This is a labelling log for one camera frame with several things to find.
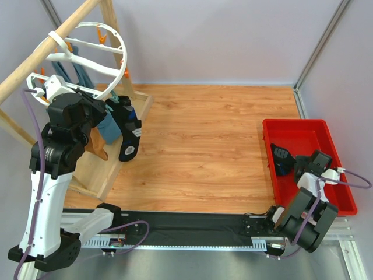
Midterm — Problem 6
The blue hanging sock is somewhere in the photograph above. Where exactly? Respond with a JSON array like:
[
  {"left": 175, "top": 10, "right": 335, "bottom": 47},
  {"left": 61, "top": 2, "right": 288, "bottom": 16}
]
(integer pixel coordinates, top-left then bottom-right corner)
[
  {"left": 51, "top": 61, "right": 94, "bottom": 89},
  {"left": 97, "top": 114, "right": 122, "bottom": 145}
]

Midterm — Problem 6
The brown cream hanging sock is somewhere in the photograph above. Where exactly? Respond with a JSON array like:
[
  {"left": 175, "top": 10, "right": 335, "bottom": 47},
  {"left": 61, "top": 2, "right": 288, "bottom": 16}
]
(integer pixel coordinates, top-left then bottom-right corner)
[{"left": 85, "top": 127, "right": 108, "bottom": 161}]

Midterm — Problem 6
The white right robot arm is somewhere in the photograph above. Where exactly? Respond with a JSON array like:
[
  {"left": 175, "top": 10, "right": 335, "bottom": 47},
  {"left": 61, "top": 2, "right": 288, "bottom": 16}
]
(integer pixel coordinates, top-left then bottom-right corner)
[{"left": 65, "top": 85, "right": 337, "bottom": 254}]

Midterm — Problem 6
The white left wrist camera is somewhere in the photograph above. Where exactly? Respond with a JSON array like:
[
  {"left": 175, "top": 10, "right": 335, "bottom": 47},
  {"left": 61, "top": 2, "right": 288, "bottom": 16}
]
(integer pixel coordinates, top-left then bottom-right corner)
[{"left": 321, "top": 167, "right": 346, "bottom": 185}]

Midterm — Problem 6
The orange clothes peg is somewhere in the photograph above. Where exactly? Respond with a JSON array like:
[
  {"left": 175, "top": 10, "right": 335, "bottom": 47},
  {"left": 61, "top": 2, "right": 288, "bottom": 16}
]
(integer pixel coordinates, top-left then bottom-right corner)
[{"left": 96, "top": 25, "right": 107, "bottom": 45}]

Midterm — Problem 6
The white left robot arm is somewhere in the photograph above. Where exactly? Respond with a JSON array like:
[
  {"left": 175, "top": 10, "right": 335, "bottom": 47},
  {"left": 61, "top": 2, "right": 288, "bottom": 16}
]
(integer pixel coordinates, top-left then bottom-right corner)
[{"left": 8, "top": 92, "right": 338, "bottom": 272}]

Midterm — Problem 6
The wooden drying rack frame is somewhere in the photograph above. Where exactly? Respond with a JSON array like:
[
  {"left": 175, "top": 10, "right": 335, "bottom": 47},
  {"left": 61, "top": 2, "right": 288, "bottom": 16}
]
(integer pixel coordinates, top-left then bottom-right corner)
[{"left": 1, "top": 1, "right": 153, "bottom": 201}]

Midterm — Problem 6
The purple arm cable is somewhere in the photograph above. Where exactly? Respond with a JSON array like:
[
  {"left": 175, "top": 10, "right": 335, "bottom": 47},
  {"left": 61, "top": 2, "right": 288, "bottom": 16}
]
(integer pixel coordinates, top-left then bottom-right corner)
[
  {"left": 291, "top": 170, "right": 372, "bottom": 246},
  {"left": 13, "top": 89, "right": 46, "bottom": 280}
]

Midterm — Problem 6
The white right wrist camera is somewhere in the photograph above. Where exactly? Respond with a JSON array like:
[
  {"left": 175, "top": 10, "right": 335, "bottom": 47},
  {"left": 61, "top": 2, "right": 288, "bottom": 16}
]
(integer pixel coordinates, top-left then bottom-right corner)
[{"left": 33, "top": 75, "right": 71, "bottom": 103}]

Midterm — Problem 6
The aluminium corner frame post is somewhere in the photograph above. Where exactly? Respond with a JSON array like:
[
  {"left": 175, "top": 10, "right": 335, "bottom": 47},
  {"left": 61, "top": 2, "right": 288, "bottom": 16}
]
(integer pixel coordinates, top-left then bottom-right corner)
[{"left": 293, "top": 0, "right": 352, "bottom": 90}]

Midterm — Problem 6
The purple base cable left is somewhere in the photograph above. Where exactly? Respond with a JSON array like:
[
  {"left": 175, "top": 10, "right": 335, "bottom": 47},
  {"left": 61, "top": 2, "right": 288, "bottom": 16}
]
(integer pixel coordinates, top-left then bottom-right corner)
[{"left": 100, "top": 220, "right": 151, "bottom": 258}]

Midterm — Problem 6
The red plastic bin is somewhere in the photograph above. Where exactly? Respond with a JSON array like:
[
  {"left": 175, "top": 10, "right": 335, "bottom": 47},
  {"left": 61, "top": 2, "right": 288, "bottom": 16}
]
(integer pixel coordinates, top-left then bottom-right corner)
[{"left": 263, "top": 119, "right": 342, "bottom": 207}]

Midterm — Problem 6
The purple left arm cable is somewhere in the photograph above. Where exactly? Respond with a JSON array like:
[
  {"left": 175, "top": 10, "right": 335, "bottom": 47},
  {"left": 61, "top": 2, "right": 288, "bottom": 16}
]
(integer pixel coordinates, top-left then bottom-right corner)
[{"left": 291, "top": 170, "right": 372, "bottom": 246}]

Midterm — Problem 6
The teal clothes peg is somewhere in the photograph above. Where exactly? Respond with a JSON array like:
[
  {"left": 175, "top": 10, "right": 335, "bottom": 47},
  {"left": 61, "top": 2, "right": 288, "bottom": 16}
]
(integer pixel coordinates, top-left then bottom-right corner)
[{"left": 105, "top": 90, "right": 119, "bottom": 113}]

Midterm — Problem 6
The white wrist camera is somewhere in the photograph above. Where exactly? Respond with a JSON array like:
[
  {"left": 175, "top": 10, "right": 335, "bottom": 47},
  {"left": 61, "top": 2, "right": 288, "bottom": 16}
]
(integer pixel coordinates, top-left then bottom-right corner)
[
  {"left": 321, "top": 167, "right": 346, "bottom": 185},
  {"left": 33, "top": 75, "right": 71, "bottom": 103}
]

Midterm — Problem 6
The white round clip hanger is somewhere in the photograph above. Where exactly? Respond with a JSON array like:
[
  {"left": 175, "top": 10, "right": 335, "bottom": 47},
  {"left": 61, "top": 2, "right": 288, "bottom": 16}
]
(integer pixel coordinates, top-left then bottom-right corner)
[{"left": 26, "top": 22, "right": 128, "bottom": 106}]

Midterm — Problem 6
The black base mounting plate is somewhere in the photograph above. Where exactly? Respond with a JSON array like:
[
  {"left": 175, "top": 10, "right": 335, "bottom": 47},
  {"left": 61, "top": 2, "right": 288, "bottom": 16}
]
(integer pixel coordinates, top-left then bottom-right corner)
[{"left": 121, "top": 211, "right": 279, "bottom": 247}]

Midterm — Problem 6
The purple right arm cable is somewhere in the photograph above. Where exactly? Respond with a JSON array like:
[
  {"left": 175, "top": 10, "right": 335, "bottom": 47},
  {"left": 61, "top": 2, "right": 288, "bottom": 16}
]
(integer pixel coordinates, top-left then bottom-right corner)
[{"left": 13, "top": 89, "right": 46, "bottom": 280}]

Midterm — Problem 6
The long black patterned sock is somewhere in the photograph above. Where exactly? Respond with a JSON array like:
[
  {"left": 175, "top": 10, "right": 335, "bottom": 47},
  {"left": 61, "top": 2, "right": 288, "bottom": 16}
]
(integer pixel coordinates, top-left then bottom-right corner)
[{"left": 110, "top": 96, "right": 142, "bottom": 162}]

